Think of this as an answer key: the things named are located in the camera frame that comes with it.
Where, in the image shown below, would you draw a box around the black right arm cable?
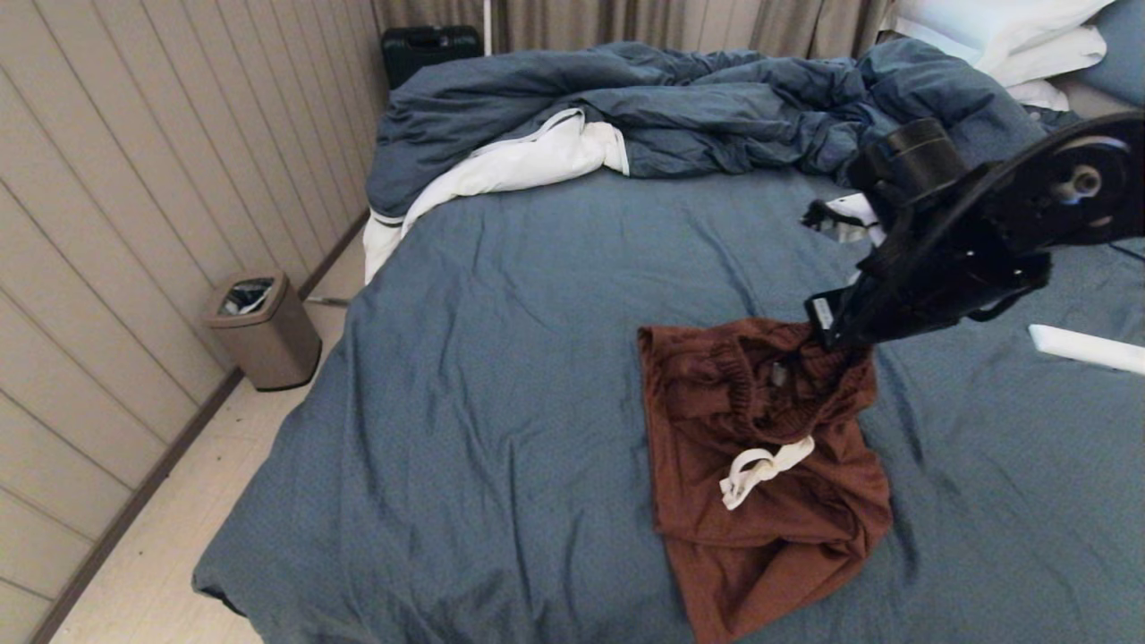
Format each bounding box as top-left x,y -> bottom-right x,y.
854,116 -> 1145,323

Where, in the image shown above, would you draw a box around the white duvet lining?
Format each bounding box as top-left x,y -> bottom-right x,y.
362,107 -> 629,285

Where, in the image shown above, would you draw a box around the bin liner bag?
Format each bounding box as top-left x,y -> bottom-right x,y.
220,278 -> 275,318

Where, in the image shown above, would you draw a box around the large white pillow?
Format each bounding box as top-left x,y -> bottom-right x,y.
881,0 -> 1117,74

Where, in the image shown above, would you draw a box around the blue pillow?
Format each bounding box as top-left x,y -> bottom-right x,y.
1073,0 -> 1145,108

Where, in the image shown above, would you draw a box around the blue bed sheet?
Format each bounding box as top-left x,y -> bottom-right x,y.
191,107 -> 1145,644

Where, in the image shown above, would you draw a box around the white flat box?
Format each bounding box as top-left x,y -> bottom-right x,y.
1029,324 -> 1145,375

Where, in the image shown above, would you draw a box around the black suitcase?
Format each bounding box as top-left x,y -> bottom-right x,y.
381,25 -> 484,90

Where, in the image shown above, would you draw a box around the beige curtain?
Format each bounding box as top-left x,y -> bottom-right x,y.
371,0 -> 895,59

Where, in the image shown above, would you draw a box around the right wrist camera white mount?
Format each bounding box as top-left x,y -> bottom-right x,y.
801,118 -> 971,247

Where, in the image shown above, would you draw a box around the crumpled blue duvet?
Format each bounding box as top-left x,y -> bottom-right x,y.
367,38 -> 1083,220

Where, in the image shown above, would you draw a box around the brown square trash bin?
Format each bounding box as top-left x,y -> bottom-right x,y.
205,272 -> 323,393

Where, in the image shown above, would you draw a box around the brown elastic-waist shorts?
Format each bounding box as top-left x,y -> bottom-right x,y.
637,318 -> 894,644

